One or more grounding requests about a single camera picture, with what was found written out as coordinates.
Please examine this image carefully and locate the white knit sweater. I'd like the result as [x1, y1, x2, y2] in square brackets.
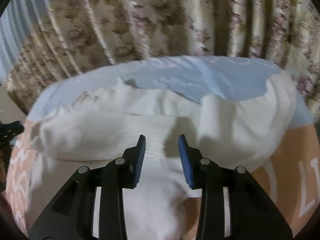
[27, 73, 297, 239]

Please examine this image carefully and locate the white board panel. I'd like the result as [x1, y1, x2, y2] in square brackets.
[0, 86, 27, 124]

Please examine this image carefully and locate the orange and blue bedsheet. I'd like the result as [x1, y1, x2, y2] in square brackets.
[5, 56, 319, 239]

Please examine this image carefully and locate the blue floral curtain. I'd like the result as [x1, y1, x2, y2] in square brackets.
[1, 0, 319, 121]

